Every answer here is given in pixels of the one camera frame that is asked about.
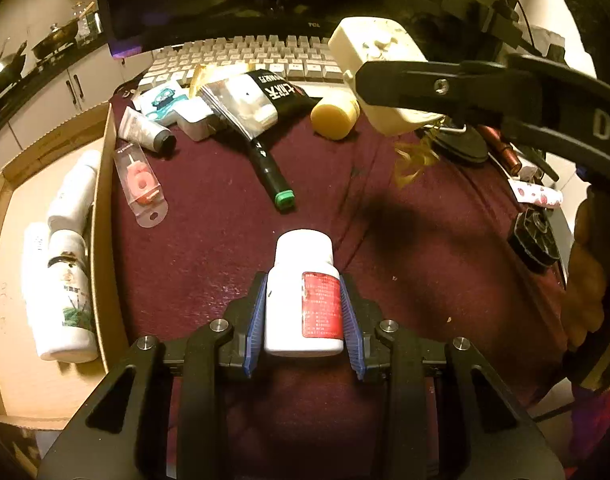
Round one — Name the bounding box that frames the white bottle green label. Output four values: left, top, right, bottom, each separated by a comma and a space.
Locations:
20, 222, 100, 364

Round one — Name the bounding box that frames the cream travel adapter block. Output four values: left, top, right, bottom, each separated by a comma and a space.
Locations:
329, 16, 442, 136

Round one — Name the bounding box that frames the white pill bottle red label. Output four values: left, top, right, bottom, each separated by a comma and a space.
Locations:
264, 229, 344, 358

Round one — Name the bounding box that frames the tall white slim bottle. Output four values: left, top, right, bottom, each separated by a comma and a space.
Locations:
47, 150, 101, 235

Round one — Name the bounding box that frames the yellow round jar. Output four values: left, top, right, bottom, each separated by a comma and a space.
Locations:
311, 96, 360, 141

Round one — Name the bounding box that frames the black green-capped marker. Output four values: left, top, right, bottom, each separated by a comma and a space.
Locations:
247, 139, 295, 211

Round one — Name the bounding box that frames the black foil pouch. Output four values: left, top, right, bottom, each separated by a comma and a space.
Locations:
199, 70, 315, 141

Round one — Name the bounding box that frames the floral hand cream tube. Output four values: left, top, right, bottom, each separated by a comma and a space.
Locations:
118, 107, 177, 155

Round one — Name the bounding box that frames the white power adapter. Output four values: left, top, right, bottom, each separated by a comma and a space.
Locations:
175, 96, 223, 142

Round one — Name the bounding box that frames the teal cartoon tissue pack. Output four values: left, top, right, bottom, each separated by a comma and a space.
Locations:
134, 81, 189, 127

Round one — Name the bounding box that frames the yellow snack packet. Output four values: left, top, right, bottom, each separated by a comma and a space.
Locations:
188, 62, 256, 99

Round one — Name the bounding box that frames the person's right hand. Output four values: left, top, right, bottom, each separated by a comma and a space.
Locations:
561, 185, 610, 351

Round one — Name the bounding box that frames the red metallic cylinder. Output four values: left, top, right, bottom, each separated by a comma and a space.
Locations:
476, 125, 522, 177

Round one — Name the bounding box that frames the pink patterned tube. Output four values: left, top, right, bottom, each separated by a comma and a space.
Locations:
508, 179, 563, 209

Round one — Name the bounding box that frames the cardboard box tray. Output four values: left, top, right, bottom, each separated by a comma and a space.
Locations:
0, 103, 128, 430

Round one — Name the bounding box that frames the black round lid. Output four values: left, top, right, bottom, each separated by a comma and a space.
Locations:
508, 208, 560, 273

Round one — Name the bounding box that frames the maroon cloth mat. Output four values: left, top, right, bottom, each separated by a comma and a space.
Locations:
109, 84, 571, 480

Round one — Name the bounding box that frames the white computer keyboard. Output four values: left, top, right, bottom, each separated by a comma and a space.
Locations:
137, 35, 344, 96

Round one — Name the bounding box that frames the black wok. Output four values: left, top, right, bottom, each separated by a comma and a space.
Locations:
0, 41, 27, 94

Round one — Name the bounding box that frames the black ring light base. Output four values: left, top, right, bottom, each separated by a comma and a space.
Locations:
424, 117, 488, 165

